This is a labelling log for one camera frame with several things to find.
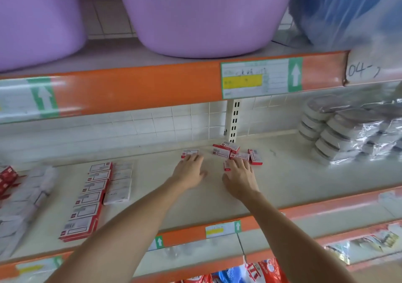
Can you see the person's left hand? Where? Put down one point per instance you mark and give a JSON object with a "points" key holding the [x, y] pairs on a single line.
{"points": [[188, 174]]}

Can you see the person's right hand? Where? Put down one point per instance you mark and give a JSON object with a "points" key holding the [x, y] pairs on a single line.
{"points": [[242, 180]]}

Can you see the pile of red white boxes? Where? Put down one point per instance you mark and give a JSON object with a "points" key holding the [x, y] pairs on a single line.
{"points": [[255, 157]]}

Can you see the white shelf with orange edges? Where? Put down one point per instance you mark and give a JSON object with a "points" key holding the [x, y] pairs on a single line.
{"points": [[314, 173]]}

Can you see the person's left forearm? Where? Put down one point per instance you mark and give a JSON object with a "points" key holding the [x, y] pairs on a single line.
{"points": [[119, 239]]}

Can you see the person's right forearm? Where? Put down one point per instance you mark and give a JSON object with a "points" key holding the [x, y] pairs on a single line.
{"points": [[295, 245]]}

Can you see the white perforated shelf upright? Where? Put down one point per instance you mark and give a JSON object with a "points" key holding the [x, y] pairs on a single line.
{"points": [[234, 119]]}

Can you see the small price label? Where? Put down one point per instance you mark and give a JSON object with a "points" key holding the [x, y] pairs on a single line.
{"points": [[39, 266], [223, 229], [156, 243]]}

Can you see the cluster of clear glasses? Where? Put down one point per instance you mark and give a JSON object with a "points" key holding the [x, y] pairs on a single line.
{"points": [[201, 248]]}

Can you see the pile of large red bags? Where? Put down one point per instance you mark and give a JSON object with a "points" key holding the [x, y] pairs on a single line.
{"points": [[251, 272]]}

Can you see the large label with green arrow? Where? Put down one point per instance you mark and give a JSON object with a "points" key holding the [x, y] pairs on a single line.
{"points": [[261, 78], [28, 98]]}

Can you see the stacks of wrapped containers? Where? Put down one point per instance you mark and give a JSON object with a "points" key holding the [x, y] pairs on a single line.
{"points": [[352, 129]]}

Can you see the white handwritten label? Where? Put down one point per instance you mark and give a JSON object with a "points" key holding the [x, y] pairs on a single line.
{"points": [[363, 71], [387, 195]]}

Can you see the purple plastic basin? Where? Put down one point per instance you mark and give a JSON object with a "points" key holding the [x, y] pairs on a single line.
{"points": [[37, 19], [207, 12]]}

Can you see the blue plastic bag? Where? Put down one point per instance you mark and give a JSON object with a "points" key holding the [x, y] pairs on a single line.
{"points": [[352, 6]]}

